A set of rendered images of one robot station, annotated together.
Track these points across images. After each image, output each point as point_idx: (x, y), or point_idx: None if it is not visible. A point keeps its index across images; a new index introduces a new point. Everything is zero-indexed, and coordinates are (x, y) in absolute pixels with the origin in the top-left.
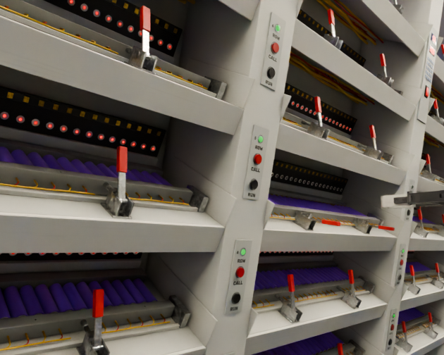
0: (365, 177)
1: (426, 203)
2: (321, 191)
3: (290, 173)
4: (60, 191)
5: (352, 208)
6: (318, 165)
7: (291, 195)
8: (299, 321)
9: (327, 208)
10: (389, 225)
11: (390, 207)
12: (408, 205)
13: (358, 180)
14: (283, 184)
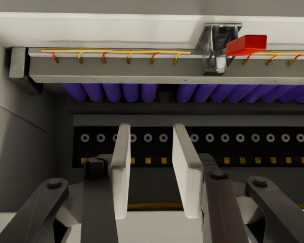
0: (36, 188)
1: (244, 225)
2: (171, 124)
3: (294, 148)
4: None
5: (44, 99)
6: (158, 176)
7: (299, 106)
8: None
9: (249, 91)
10: None
11: (130, 130)
12: (202, 166)
13: (42, 172)
14: None
